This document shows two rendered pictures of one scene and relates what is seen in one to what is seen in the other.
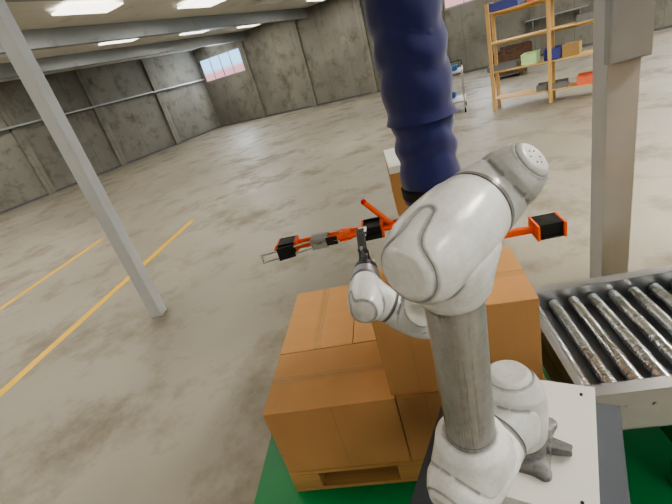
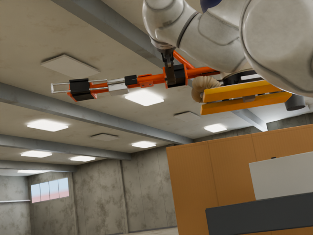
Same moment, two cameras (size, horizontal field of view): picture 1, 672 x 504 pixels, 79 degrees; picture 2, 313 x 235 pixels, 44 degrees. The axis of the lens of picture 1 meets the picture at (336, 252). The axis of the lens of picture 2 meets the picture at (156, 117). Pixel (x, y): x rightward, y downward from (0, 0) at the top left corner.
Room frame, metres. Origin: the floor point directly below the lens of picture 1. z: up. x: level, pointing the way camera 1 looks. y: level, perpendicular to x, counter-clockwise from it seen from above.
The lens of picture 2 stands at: (0.13, 0.16, 0.75)
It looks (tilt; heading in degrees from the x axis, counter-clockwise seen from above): 14 degrees up; 350
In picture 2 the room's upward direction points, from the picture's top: 8 degrees counter-clockwise
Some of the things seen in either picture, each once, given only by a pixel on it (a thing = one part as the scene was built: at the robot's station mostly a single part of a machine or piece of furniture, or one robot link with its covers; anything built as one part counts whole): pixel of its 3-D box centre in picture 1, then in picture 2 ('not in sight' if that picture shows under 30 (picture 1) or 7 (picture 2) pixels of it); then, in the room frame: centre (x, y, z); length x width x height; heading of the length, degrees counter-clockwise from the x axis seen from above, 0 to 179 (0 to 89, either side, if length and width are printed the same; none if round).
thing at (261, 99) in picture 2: not in sight; (243, 100); (1.50, -0.43, 1.13); 0.34 x 0.10 x 0.05; 78
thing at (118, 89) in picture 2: (320, 240); (118, 86); (1.50, 0.05, 1.23); 0.07 x 0.07 x 0.04; 78
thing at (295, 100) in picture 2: not in sight; (292, 94); (8.02, -4.39, 2.92); 0.54 x 0.52 x 0.66; 146
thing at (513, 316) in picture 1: (451, 320); (267, 200); (1.40, -0.40, 0.74); 0.60 x 0.40 x 0.40; 75
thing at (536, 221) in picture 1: (547, 226); not in sight; (1.09, -0.65, 1.23); 0.09 x 0.08 x 0.05; 168
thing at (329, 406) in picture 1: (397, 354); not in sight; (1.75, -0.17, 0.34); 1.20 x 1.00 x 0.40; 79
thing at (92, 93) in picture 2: (288, 245); (83, 91); (1.53, 0.18, 1.23); 0.08 x 0.07 x 0.05; 78
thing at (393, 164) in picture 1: (414, 175); not in sight; (3.25, -0.80, 0.82); 0.60 x 0.40 x 0.40; 171
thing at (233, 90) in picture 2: not in sight; (252, 84); (1.31, -0.39, 1.13); 0.34 x 0.10 x 0.05; 78
